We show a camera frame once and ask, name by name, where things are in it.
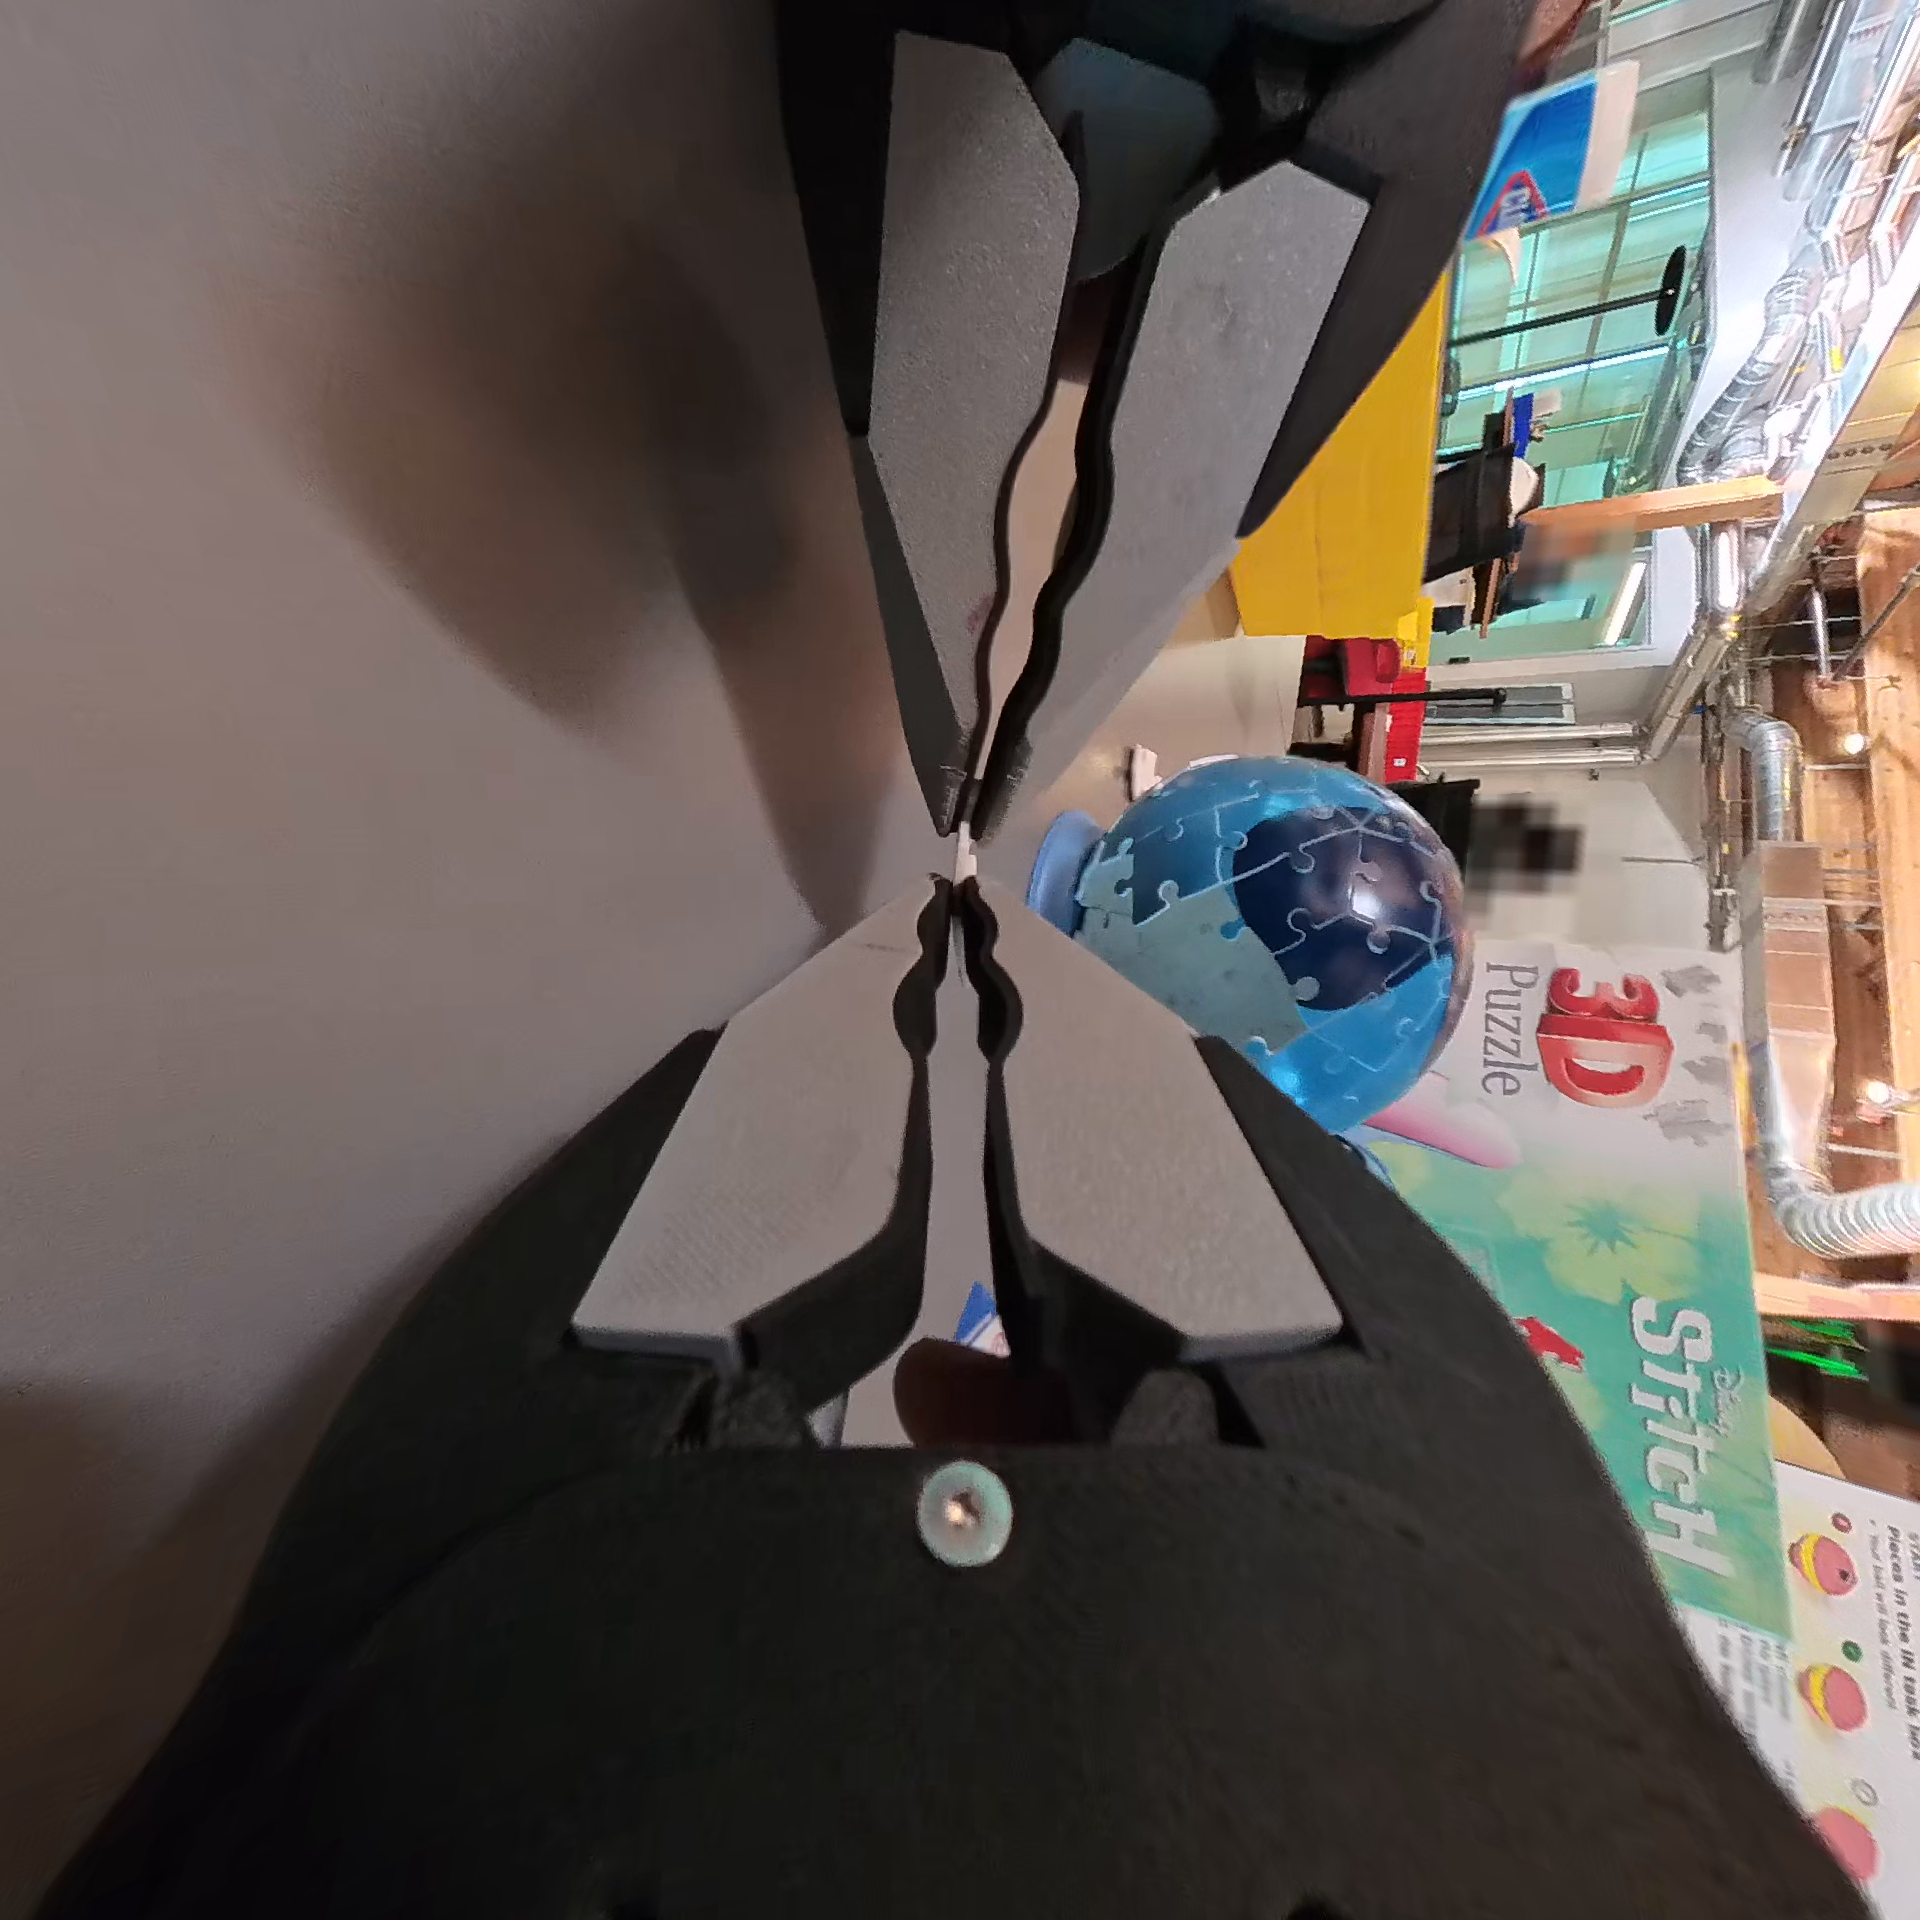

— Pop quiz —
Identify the blue round ball stand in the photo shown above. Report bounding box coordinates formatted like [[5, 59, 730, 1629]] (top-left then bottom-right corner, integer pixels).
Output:
[[1026, 814, 1125, 943]]

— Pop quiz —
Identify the blue white printed card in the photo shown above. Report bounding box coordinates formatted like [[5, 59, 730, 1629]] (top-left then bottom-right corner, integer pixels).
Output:
[[1475, 59, 1647, 245]]

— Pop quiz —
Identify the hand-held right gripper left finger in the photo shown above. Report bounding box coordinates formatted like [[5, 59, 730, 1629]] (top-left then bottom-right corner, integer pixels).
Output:
[[567, 877, 959, 1408]]

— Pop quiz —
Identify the blue puzzle ball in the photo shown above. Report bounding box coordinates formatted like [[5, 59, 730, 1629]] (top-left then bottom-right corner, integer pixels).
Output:
[[1071, 754, 1471, 1128]]

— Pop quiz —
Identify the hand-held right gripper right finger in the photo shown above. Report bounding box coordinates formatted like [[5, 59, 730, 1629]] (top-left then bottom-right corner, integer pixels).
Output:
[[959, 877, 1348, 1403]]

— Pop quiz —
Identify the yellow storage bin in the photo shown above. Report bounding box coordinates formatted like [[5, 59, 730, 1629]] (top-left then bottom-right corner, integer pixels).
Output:
[[1228, 267, 1460, 642]]

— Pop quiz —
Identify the red tool cabinet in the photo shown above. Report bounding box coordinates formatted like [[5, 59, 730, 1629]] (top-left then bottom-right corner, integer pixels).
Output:
[[1293, 632, 1430, 780]]

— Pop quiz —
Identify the printed cartoon puzzle box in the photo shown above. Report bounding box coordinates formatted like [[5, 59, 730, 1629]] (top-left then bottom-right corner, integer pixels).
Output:
[[1327, 942, 1802, 1795]]

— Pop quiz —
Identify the person's right hand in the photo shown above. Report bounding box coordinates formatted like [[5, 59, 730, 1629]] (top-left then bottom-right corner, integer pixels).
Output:
[[892, 1339, 1085, 1448]]

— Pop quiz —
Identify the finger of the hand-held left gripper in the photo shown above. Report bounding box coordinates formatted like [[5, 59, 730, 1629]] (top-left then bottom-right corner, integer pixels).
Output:
[[848, 29, 1085, 836], [966, 157, 1382, 836]]

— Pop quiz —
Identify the silver ventilation duct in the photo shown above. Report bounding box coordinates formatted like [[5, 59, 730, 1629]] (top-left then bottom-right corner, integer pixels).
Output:
[[1678, 150, 1920, 485], [1739, 1035, 1920, 1260]]

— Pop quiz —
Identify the white printed sign board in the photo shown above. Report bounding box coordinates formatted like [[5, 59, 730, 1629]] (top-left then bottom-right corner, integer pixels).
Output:
[[1770, 1463, 1920, 1920]]

